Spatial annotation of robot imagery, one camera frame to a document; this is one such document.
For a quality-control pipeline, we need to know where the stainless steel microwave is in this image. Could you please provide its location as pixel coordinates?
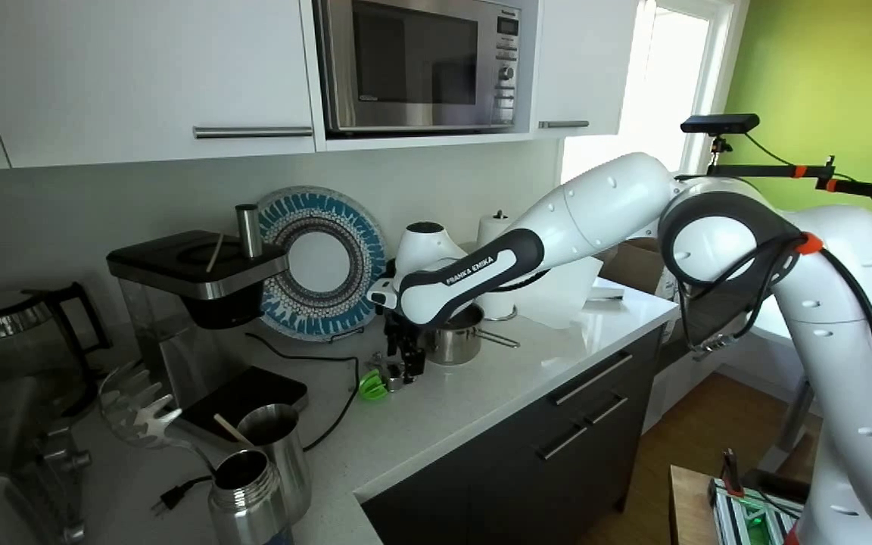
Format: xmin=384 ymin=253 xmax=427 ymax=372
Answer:
xmin=315 ymin=0 xmax=523 ymax=137

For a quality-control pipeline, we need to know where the wooden side table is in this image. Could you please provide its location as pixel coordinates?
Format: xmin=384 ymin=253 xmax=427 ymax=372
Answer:
xmin=671 ymin=465 xmax=719 ymax=545

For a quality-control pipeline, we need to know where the black power cord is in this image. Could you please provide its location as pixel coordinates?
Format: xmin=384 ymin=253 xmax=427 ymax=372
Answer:
xmin=150 ymin=330 xmax=363 ymax=514

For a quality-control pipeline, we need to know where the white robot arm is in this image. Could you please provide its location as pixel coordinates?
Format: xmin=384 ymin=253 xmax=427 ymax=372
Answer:
xmin=371 ymin=152 xmax=872 ymax=545

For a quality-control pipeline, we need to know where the silver drawer handle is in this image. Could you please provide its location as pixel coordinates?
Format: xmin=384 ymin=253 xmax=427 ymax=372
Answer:
xmin=550 ymin=350 xmax=634 ymax=406

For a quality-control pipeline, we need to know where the white cabinet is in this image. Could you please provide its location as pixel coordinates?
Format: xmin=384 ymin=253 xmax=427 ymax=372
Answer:
xmin=0 ymin=0 xmax=315 ymax=169
xmin=529 ymin=0 xmax=638 ymax=137

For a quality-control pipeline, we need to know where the clear plastic juicer bowl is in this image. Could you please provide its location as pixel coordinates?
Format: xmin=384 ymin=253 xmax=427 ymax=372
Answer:
xmin=98 ymin=364 xmax=183 ymax=445

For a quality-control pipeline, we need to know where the black coffee maker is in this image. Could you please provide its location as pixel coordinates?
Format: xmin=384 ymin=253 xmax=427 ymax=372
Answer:
xmin=106 ymin=201 xmax=284 ymax=437

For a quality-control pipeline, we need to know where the glass carafe with black handle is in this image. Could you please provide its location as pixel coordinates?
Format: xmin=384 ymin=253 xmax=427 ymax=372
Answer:
xmin=0 ymin=280 xmax=109 ymax=413

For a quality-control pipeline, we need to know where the dark lower cabinet with drawers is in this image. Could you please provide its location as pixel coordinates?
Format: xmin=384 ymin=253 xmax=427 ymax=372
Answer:
xmin=363 ymin=330 xmax=661 ymax=545

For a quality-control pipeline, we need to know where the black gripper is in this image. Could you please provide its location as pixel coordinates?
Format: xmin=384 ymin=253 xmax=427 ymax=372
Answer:
xmin=384 ymin=310 xmax=427 ymax=384

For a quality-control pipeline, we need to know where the steel travel mug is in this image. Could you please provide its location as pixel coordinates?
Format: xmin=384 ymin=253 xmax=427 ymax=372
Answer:
xmin=208 ymin=452 xmax=284 ymax=545

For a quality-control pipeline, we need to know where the blue white decorative plate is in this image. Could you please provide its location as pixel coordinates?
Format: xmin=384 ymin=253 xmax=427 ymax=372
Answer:
xmin=258 ymin=186 xmax=387 ymax=342

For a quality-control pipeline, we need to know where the cardboard box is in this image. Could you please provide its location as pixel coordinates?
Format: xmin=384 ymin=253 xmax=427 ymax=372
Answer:
xmin=602 ymin=239 xmax=663 ymax=293

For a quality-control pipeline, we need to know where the green measuring cup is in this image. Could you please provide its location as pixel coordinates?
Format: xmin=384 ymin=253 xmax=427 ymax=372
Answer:
xmin=358 ymin=370 xmax=390 ymax=402

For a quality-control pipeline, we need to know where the steel cup with stirrer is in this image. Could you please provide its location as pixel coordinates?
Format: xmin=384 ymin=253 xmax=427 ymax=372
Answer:
xmin=216 ymin=402 xmax=311 ymax=523

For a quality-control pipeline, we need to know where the silver pot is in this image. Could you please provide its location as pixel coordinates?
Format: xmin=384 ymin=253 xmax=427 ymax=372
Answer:
xmin=427 ymin=304 xmax=484 ymax=364

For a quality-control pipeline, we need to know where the white upper cabinet right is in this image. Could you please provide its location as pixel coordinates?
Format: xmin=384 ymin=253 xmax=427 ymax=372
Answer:
xmin=529 ymin=0 xmax=638 ymax=137

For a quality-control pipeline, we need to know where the white upper cabinet left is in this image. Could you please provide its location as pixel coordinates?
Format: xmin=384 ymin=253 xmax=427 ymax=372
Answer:
xmin=0 ymin=0 xmax=315 ymax=169

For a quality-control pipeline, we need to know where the black camera on boom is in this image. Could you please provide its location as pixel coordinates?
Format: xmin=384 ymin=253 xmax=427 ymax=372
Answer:
xmin=680 ymin=111 xmax=872 ymax=205

